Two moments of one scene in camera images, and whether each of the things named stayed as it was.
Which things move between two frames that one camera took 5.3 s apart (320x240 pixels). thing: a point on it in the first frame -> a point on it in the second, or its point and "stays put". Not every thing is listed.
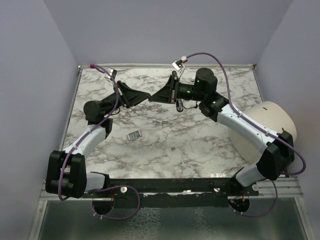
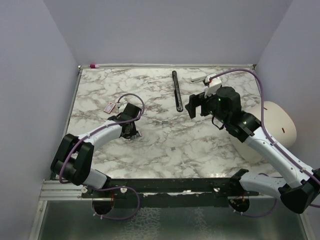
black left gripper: (131, 96) -> (133, 132)
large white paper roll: (270, 114) stays put
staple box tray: (132, 136) stays put
